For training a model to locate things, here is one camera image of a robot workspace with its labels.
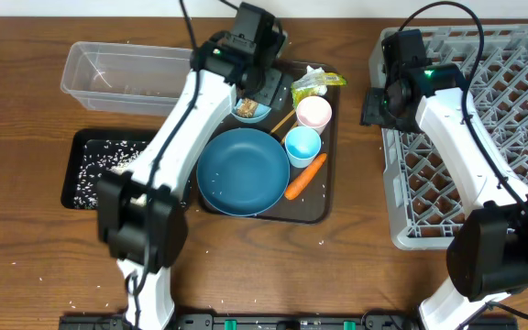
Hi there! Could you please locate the small light blue bowl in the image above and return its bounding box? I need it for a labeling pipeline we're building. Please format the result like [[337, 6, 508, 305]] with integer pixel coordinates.
[[231, 99, 271, 124]]

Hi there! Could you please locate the brown food scrap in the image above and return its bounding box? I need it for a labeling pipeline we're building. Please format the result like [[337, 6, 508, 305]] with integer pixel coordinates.
[[236, 99, 259, 118]]

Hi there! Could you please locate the pink plastic cup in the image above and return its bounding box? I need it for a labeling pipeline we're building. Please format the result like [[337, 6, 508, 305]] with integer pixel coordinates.
[[296, 95, 333, 135]]

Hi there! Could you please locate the large dark blue plate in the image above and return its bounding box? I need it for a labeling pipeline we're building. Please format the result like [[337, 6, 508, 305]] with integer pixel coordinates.
[[196, 128, 290, 216]]

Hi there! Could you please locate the pile of white rice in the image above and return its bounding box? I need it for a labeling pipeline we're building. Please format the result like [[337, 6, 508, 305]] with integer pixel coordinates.
[[68, 139, 148, 209]]

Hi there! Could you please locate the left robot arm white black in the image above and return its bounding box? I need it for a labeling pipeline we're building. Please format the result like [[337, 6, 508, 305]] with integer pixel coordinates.
[[97, 2, 291, 329]]

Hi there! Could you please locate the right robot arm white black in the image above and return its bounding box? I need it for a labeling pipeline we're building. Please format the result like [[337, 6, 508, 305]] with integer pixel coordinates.
[[361, 29, 528, 329]]

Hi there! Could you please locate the grey dishwasher rack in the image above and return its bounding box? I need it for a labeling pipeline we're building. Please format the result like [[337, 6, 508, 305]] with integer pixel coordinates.
[[382, 24, 528, 250]]

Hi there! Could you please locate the black waste tray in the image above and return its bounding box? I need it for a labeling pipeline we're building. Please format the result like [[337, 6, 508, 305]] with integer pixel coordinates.
[[60, 128, 156, 210]]

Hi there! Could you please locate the yellow green snack wrapper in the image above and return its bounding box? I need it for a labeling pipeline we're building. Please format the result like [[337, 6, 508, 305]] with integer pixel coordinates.
[[291, 66, 347, 108]]

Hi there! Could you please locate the light blue plastic cup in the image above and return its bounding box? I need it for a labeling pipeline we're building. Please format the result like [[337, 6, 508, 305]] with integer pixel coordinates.
[[284, 126, 322, 169]]

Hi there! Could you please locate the orange carrot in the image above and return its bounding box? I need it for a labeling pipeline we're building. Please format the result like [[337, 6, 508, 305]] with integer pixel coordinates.
[[284, 153, 327, 200]]

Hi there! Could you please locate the clear plastic container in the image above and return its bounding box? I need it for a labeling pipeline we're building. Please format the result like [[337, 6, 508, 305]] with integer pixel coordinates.
[[60, 41, 192, 116]]

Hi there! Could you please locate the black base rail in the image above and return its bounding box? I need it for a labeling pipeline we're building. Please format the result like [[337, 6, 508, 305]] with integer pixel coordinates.
[[58, 312, 520, 330]]

